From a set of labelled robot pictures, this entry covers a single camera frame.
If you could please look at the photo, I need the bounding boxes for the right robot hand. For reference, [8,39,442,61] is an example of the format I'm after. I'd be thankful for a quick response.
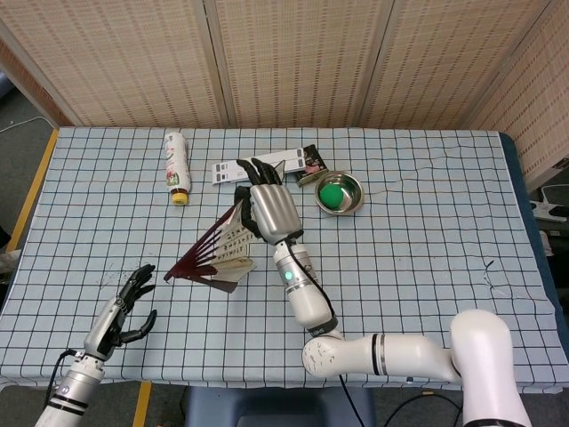
[234,156,306,245]

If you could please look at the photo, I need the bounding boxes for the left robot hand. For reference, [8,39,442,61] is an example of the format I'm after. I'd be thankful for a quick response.
[83,263,158,361]

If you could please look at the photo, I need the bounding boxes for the paper folding fan red ribs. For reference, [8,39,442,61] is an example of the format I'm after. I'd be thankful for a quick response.
[163,198,258,294]

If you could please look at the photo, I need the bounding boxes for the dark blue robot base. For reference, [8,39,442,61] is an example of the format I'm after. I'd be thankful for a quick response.
[184,385,377,427]

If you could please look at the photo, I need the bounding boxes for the green ball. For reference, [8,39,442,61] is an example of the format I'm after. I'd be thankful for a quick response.
[320,185,344,209]

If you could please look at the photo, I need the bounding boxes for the white rectangular box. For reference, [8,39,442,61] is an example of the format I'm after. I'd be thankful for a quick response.
[211,146,310,184]

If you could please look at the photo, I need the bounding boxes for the dark printed packet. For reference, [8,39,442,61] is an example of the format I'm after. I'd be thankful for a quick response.
[295,144,329,187]

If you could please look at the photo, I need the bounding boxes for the stainless steel bowl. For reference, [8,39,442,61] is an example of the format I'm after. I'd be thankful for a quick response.
[314,173,365,218]

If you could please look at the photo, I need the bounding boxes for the short yellow floor tape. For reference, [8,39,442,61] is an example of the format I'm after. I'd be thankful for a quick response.
[132,382,152,427]

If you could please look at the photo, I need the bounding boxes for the white bottle yellow cap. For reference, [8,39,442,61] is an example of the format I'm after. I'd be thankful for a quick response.
[164,132,192,206]

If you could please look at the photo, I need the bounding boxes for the bamboo folding screen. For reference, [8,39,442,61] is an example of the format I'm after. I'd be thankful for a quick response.
[0,0,569,181]

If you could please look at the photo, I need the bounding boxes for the long yellow floor tape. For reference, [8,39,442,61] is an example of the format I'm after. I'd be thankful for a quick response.
[6,128,59,250]

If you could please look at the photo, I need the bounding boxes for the light blue checked tablecloth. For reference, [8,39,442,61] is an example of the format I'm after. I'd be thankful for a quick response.
[0,126,564,392]

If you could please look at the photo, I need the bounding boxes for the white plastic chair base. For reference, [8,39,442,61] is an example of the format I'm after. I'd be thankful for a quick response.
[531,184,569,223]

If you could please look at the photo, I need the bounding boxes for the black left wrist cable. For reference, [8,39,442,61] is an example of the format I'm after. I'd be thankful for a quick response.
[44,350,85,410]

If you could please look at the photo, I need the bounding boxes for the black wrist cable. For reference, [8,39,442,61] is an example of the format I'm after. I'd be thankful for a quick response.
[44,350,85,410]
[284,238,339,333]

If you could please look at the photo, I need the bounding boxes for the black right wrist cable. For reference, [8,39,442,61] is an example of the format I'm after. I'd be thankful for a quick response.
[284,238,339,333]

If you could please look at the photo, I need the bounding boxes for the white floor cable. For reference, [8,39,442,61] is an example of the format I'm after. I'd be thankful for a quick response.
[0,116,50,133]

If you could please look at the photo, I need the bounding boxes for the black floor cable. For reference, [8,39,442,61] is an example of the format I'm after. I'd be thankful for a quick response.
[384,390,463,427]

